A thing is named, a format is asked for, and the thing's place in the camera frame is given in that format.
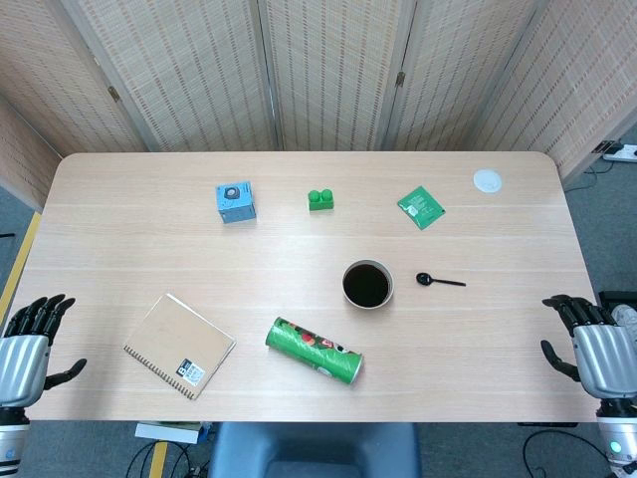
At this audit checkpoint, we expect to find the small blue cardboard box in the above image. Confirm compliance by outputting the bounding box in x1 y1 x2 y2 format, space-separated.
214 179 259 225

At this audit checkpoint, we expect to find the black power strip cable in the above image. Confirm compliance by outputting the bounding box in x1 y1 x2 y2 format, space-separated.
565 158 614 191

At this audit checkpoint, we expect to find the green chips can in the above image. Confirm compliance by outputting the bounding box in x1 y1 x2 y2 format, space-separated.
264 317 364 388

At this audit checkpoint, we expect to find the black plastic spoon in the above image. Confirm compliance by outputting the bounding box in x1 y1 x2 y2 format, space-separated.
415 272 468 288

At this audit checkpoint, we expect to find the green toy brick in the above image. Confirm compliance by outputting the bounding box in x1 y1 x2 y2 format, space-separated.
307 187 336 213

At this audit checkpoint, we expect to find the green sachet packet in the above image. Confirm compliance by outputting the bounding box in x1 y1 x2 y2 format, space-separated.
396 185 447 232

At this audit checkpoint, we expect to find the dark blue chair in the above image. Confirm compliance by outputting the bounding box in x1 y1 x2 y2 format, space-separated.
207 421 423 478

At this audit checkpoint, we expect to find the black floor cable bundle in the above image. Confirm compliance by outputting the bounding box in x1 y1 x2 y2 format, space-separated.
126 440 210 478

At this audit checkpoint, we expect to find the white round lid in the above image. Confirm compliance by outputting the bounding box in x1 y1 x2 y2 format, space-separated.
472 168 503 194

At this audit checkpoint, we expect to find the cup of dark coffee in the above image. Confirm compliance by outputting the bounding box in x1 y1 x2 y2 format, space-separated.
340 258 395 313

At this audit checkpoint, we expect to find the brown spiral notebook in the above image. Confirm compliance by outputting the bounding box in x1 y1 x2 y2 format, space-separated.
122 292 238 402

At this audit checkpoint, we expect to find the white power strip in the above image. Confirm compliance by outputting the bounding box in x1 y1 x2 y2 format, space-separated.
592 141 637 163

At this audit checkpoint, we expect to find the woven folding screen panel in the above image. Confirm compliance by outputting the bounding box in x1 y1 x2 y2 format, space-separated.
256 0 417 152
0 0 150 155
380 0 548 152
472 0 637 180
59 0 283 153
0 94 64 208

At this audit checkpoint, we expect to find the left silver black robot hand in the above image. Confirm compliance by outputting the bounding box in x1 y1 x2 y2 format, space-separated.
0 293 89 409

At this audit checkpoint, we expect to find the white sneaker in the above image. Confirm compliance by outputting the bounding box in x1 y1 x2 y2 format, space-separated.
610 304 637 331

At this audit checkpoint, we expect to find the black floor frame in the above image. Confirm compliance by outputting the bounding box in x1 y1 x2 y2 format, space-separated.
596 290 637 325

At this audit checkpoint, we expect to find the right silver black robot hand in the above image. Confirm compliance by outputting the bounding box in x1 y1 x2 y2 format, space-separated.
540 294 637 399

